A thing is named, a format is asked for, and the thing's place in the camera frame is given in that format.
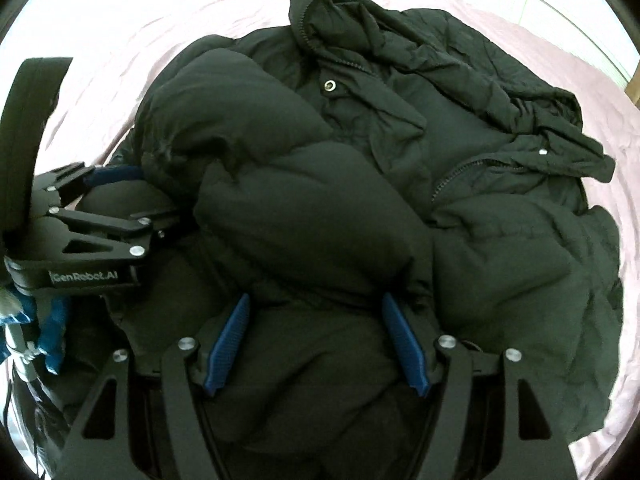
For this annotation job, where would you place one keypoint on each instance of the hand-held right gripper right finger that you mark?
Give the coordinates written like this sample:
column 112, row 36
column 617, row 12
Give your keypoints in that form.
column 405, row 347

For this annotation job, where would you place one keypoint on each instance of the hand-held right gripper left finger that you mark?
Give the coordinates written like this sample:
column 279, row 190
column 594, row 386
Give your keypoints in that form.
column 227, row 347

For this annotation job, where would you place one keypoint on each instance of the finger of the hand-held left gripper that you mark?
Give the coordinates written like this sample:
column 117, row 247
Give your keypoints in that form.
column 105, row 227
column 117, row 175

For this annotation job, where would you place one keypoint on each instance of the black puffer jacket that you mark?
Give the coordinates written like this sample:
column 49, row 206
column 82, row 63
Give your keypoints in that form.
column 325, row 200

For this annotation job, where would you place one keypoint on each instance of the blue patterned cloth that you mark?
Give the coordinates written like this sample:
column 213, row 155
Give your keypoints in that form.
column 50, row 327

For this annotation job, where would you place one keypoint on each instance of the pink bed sheet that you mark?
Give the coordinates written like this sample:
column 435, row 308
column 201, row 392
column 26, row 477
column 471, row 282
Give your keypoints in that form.
column 590, row 75

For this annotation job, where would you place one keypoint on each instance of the brown wooden furniture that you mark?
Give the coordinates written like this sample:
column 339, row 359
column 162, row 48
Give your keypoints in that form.
column 635, row 87

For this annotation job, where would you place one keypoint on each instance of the white louvered closet doors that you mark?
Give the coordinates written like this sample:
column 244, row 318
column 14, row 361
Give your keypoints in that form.
column 565, row 15

